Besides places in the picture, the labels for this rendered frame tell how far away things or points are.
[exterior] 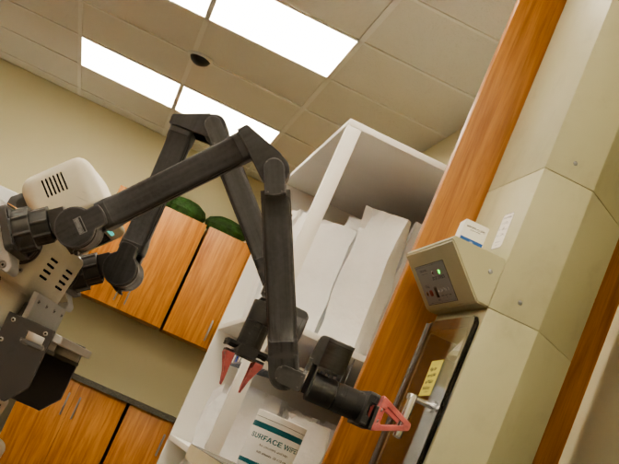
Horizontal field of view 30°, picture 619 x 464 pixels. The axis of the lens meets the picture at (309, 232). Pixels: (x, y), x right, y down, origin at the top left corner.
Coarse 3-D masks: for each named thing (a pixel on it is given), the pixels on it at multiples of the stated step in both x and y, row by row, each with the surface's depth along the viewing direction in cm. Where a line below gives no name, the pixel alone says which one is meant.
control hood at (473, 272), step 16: (448, 240) 223; (464, 240) 220; (416, 256) 243; (432, 256) 234; (448, 256) 225; (464, 256) 220; (480, 256) 220; (496, 256) 221; (448, 272) 228; (464, 272) 219; (480, 272) 220; (496, 272) 220; (464, 288) 222; (480, 288) 219; (448, 304) 235; (464, 304) 226; (480, 304) 219
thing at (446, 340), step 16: (448, 320) 236; (464, 320) 225; (432, 336) 242; (448, 336) 231; (464, 336) 221; (432, 352) 237; (448, 352) 226; (464, 352) 218; (416, 368) 242; (448, 368) 221; (416, 384) 237; (448, 384) 217; (400, 400) 243; (416, 416) 227; (432, 416) 217; (416, 432) 222; (432, 432) 215; (384, 448) 238; (400, 448) 228; (416, 448) 218
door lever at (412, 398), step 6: (408, 396) 219; (414, 396) 219; (408, 402) 219; (414, 402) 219; (420, 402) 219; (426, 402) 220; (432, 402) 220; (408, 408) 218; (432, 408) 219; (408, 414) 218; (396, 432) 218; (402, 432) 218
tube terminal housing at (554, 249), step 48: (528, 192) 228; (576, 192) 226; (528, 240) 222; (576, 240) 225; (528, 288) 221; (576, 288) 230; (480, 336) 218; (528, 336) 220; (576, 336) 235; (480, 384) 217; (528, 384) 222; (480, 432) 216; (528, 432) 227
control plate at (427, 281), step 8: (432, 264) 235; (440, 264) 231; (416, 272) 247; (424, 272) 242; (440, 272) 232; (424, 280) 244; (432, 280) 239; (440, 280) 234; (448, 280) 230; (424, 288) 246; (432, 288) 241; (440, 288) 236; (432, 296) 243; (440, 296) 238; (448, 296) 233; (456, 296) 229; (432, 304) 244
